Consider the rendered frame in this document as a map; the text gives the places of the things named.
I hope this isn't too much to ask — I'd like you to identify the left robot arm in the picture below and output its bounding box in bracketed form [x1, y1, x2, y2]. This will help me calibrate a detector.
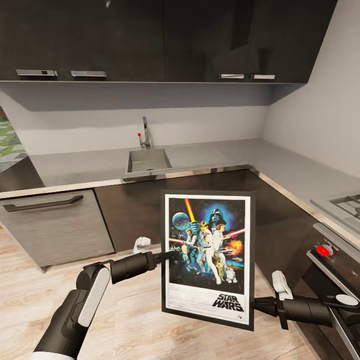
[29, 237, 177, 360]

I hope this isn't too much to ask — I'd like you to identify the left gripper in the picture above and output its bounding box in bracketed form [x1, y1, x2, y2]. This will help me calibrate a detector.
[124, 250, 177, 279]

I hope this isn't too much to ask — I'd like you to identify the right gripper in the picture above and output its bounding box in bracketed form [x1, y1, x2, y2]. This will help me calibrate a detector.
[249, 291, 314, 330]

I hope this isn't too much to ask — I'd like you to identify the poster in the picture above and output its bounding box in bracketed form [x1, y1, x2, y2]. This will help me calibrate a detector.
[161, 189, 256, 332]

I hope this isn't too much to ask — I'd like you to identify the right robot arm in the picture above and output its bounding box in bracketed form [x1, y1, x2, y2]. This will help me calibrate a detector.
[249, 270, 360, 360]

